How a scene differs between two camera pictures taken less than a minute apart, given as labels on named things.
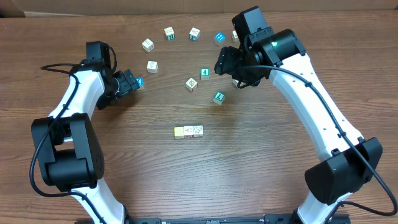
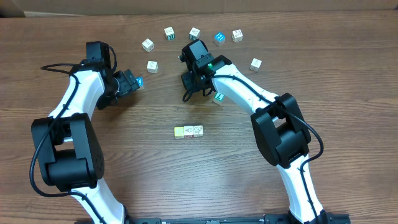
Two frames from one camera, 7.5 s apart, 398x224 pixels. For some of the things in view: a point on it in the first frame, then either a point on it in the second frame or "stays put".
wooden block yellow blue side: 148,45 stays put
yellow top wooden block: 179,132 stays put
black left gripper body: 126,83 stays put
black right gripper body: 239,68 -> 193,83
